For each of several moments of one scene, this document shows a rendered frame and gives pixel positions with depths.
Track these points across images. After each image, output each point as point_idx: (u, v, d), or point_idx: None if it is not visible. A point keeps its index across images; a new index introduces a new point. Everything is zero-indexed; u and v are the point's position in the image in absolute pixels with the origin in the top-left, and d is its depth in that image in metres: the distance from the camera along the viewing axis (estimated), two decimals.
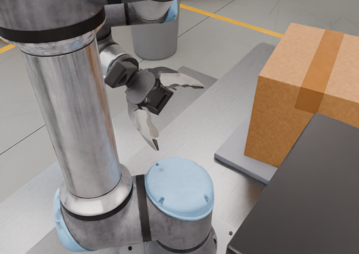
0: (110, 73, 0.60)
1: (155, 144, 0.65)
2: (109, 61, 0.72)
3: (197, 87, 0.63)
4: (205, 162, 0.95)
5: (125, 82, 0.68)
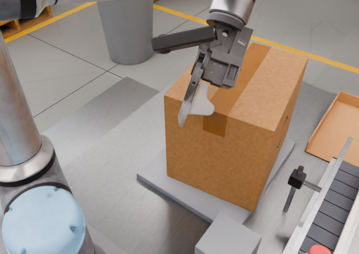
0: None
1: (179, 120, 0.63)
2: (209, 9, 0.62)
3: (180, 120, 0.63)
4: (127, 183, 0.90)
5: (195, 45, 0.64)
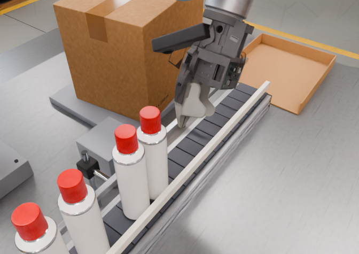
0: None
1: (179, 120, 0.63)
2: None
3: (180, 120, 0.63)
4: (39, 106, 0.94)
5: None
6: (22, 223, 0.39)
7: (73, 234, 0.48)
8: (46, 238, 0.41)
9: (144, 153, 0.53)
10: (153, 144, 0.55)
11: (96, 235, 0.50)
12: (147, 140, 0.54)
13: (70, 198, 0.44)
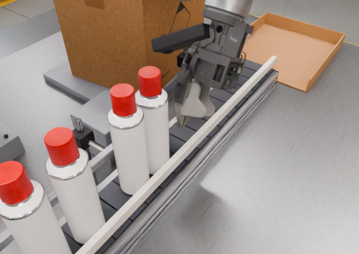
0: None
1: (179, 120, 0.63)
2: None
3: (180, 120, 0.63)
4: (33, 84, 0.89)
5: None
6: (2, 182, 0.34)
7: (64, 204, 0.43)
8: (31, 202, 0.36)
9: (143, 117, 0.48)
10: (153, 108, 0.50)
11: (90, 206, 0.45)
12: (147, 104, 0.49)
13: (59, 159, 0.39)
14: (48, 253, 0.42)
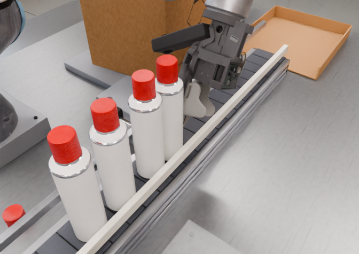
0: None
1: None
2: None
3: None
4: (54, 72, 0.93)
5: None
6: (59, 142, 0.38)
7: (103, 170, 0.48)
8: (80, 162, 0.41)
9: (162, 102, 0.51)
10: (170, 95, 0.52)
11: (126, 172, 0.49)
12: (164, 91, 0.52)
13: (103, 125, 0.43)
14: (91, 214, 0.46)
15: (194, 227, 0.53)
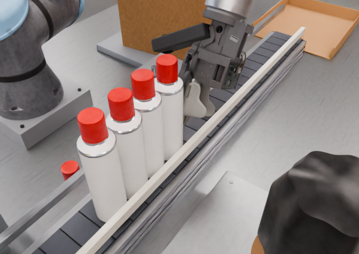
0: None
1: None
2: None
3: None
4: (87, 53, 1.01)
5: None
6: (87, 122, 0.40)
7: (121, 159, 0.49)
8: (107, 144, 0.43)
9: (161, 102, 0.50)
10: (170, 94, 0.52)
11: (141, 160, 0.51)
12: (163, 90, 0.52)
13: (122, 114, 0.44)
14: (112, 194, 0.48)
15: (233, 176, 0.60)
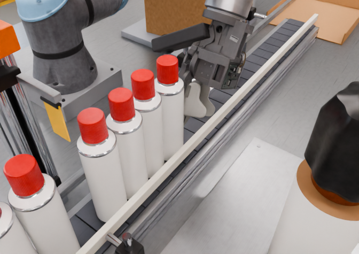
0: None
1: None
2: None
3: None
4: (113, 39, 1.07)
5: None
6: (86, 122, 0.40)
7: (123, 159, 0.49)
8: (105, 145, 0.43)
9: (161, 103, 0.50)
10: (171, 95, 0.52)
11: (142, 159, 0.51)
12: (164, 91, 0.52)
13: (124, 114, 0.44)
14: (110, 195, 0.48)
15: (259, 141, 0.66)
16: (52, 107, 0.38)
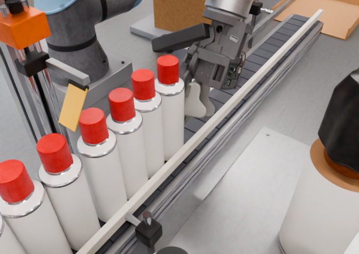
0: None
1: None
2: None
3: None
4: (122, 34, 1.10)
5: None
6: (86, 122, 0.40)
7: (124, 159, 0.49)
8: (104, 146, 0.43)
9: (161, 104, 0.50)
10: (172, 95, 0.52)
11: (143, 158, 0.51)
12: (165, 91, 0.52)
13: (125, 114, 0.44)
14: (110, 196, 0.48)
15: (268, 130, 0.69)
16: (76, 91, 0.40)
